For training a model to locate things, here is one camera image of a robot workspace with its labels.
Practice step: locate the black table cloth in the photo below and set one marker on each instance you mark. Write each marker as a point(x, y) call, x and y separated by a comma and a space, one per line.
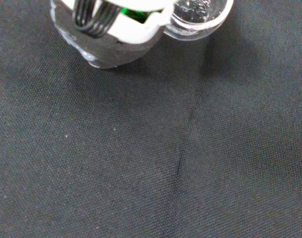
point(141, 153)

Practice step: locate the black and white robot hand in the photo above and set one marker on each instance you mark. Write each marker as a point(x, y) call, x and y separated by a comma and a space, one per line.
point(136, 29)

